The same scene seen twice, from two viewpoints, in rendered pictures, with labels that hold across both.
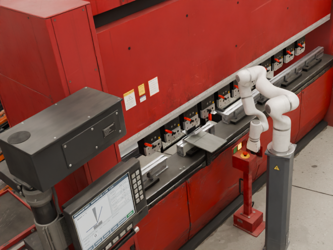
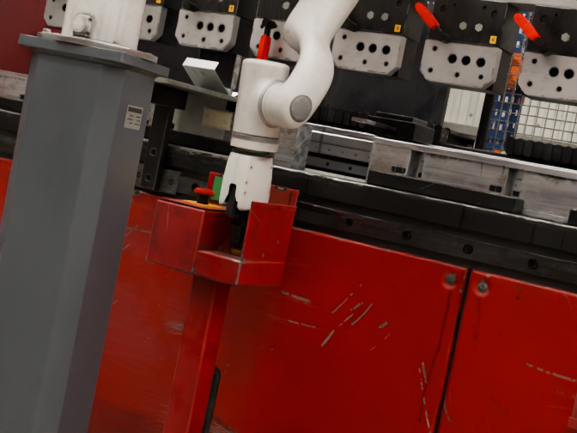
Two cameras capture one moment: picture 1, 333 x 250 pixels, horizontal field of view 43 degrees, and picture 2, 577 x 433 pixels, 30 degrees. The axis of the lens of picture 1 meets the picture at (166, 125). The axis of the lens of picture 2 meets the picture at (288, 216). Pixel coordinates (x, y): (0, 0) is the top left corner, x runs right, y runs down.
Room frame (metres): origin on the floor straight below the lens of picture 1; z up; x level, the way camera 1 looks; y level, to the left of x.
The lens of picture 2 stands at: (2.26, -2.52, 0.89)
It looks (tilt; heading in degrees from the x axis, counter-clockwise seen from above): 3 degrees down; 73
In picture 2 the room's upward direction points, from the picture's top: 11 degrees clockwise
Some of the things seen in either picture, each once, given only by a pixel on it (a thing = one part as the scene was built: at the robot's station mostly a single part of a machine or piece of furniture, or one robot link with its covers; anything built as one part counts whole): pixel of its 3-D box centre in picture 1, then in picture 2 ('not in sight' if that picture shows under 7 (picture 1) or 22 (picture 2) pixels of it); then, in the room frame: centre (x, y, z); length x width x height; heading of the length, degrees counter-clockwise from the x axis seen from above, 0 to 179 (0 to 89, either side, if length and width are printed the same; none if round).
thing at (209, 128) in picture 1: (195, 139); (226, 132); (2.81, -0.22, 0.92); 0.39 x 0.06 x 0.10; 132
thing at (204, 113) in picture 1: (204, 105); (294, 23); (2.88, -0.31, 1.18); 0.15 x 0.09 x 0.17; 132
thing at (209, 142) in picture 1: (205, 141); (172, 85); (2.66, -0.28, 1.00); 0.26 x 0.18 x 0.01; 42
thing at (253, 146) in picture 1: (253, 143); (249, 177); (2.76, -0.67, 0.85); 0.10 x 0.07 x 0.11; 44
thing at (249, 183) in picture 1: (247, 189); (185, 417); (2.74, -0.61, 0.39); 0.05 x 0.05 x 0.54; 44
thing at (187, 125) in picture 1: (187, 116); (218, 14); (2.75, -0.16, 1.18); 0.15 x 0.09 x 0.17; 132
